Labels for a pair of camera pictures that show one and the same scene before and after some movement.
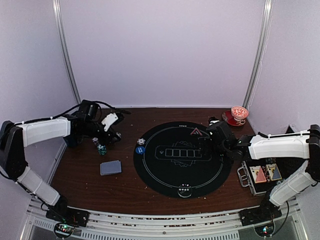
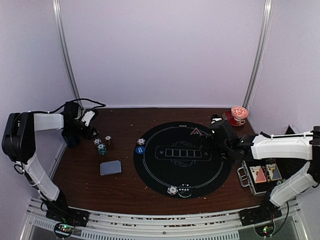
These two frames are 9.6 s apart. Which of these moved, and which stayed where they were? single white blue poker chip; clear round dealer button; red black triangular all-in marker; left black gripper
Moved: left black gripper
Stayed: single white blue poker chip; red black triangular all-in marker; clear round dealer button
